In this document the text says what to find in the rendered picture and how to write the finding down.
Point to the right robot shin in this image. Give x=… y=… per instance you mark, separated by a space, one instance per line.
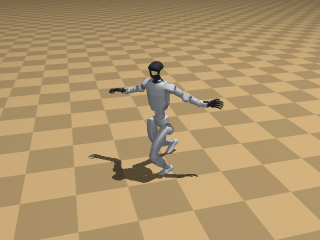
x=168 y=142

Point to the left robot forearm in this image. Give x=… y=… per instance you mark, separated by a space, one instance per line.
x=197 y=102

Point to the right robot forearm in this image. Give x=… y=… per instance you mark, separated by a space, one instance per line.
x=131 y=89

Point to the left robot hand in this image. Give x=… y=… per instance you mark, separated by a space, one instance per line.
x=214 y=103

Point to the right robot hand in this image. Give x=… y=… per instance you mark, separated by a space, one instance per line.
x=117 y=90

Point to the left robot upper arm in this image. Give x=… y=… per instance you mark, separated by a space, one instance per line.
x=172 y=89

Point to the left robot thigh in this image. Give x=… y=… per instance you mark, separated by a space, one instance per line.
x=160 y=138

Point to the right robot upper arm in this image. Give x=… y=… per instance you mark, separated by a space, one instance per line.
x=142 y=86

